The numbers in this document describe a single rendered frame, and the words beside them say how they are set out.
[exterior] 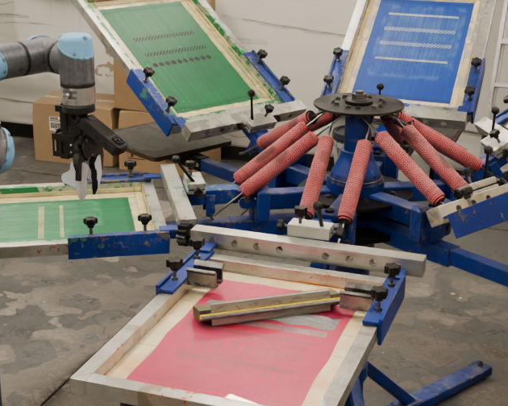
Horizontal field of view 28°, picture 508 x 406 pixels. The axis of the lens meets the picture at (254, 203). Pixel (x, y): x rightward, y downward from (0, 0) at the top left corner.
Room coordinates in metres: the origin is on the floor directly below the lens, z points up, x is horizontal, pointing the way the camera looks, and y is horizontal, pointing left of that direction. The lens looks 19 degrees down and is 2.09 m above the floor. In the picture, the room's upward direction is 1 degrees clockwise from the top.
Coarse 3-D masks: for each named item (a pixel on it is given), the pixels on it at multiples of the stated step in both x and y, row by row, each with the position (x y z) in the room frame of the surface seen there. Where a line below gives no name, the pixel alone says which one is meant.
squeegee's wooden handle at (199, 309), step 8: (328, 288) 2.47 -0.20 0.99; (264, 296) 2.42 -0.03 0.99; (336, 296) 2.41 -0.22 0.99; (200, 304) 2.36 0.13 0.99; (208, 304) 2.36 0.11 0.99; (336, 304) 2.41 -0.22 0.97; (200, 312) 2.30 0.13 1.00; (208, 312) 2.30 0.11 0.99; (200, 320) 2.30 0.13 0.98; (208, 320) 2.30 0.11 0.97
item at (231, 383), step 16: (288, 336) 2.25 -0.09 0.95; (304, 336) 2.25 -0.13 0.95; (320, 336) 2.25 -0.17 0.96; (336, 336) 2.26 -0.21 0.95; (320, 352) 2.17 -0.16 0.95; (304, 368) 2.09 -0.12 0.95; (320, 368) 2.09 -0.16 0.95; (224, 384) 2.01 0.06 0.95; (240, 384) 2.01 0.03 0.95; (256, 384) 2.01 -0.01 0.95; (272, 384) 2.01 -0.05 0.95; (288, 384) 2.01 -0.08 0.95; (304, 384) 2.01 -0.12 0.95; (256, 400) 1.94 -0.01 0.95; (272, 400) 1.94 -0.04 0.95; (288, 400) 1.94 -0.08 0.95
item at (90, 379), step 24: (240, 264) 2.64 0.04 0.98; (264, 264) 2.63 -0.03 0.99; (288, 264) 2.63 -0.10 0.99; (144, 312) 2.31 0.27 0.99; (120, 336) 2.17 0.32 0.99; (360, 336) 2.19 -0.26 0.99; (96, 360) 2.05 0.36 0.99; (360, 360) 2.07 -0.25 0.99; (72, 384) 1.97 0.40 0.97; (96, 384) 1.95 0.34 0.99; (120, 384) 1.94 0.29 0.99; (144, 384) 1.95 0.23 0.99; (336, 384) 1.95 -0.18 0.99
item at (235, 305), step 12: (240, 300) 2.34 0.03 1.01; (252, 300) 2.34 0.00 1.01; (264, 300) 2.35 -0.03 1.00; (276, 300) 2.36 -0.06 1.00; (288, 300) 2.37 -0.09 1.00; (300, 300) 2.38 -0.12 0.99; (216, 312) 2.31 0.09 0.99; (276, 312) 2.35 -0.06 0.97; (288, 312) 2.36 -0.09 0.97; (300, 312) 2.37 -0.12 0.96; (312, 312) 2.38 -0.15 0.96; (216, 324) 2.30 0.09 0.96
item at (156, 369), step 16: (224, 288) 2.54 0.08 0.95; (240, 288) 2.54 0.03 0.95; (256, 288) 2.54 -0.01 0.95; (272, 288) 2.54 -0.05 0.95; (192, 320) 2.34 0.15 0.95; (176, 336) 2.25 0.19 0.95; (160, 352) 2.16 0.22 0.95; (144, 368) 2.08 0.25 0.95; (160, 368) 2.08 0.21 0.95; (176, 368) 2.08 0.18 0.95; (192, 368) 2.08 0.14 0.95; (208, 368) 2.09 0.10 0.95; (160, 384) 2.01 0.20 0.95; (176, 384) 2.01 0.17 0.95; (192, 384) 2.01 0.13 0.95; (208, 384) 2.01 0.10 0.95
